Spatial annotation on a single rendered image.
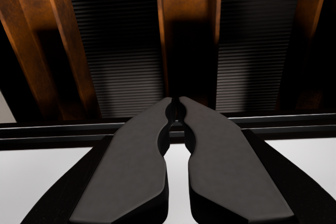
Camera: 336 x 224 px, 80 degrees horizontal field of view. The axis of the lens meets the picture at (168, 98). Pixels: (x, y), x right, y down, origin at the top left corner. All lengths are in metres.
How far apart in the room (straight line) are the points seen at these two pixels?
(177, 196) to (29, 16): 0.33
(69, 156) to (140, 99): 0.31
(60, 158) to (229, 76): 0.39
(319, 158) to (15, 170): 0.33
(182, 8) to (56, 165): 0.26
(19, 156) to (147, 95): 0.32
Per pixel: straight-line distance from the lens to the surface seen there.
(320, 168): 0.28
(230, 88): 0.52
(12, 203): 0.35
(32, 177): 0.29
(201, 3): 0.33
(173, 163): 0.23
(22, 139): 0.27
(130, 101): 0.53
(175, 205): 0.28
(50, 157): 0.26
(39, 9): 0.38
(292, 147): 0.24
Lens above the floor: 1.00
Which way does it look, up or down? 62 degrees down
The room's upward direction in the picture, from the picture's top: 177 degrees counter-clockwise
